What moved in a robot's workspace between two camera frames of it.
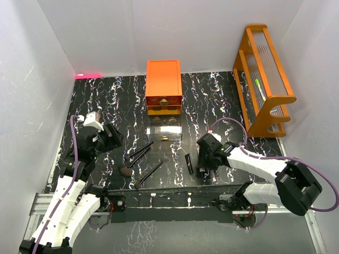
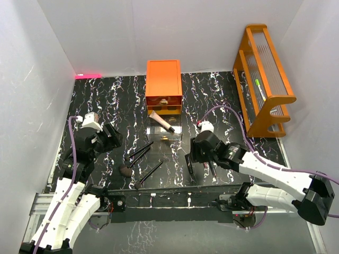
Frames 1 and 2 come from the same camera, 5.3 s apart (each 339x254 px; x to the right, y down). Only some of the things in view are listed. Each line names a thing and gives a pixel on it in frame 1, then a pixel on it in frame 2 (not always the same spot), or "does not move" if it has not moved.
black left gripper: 115,141 does not move
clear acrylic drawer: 166,100 does not move
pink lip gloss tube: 202,170 to 157,116
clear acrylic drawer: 164,127 does not move
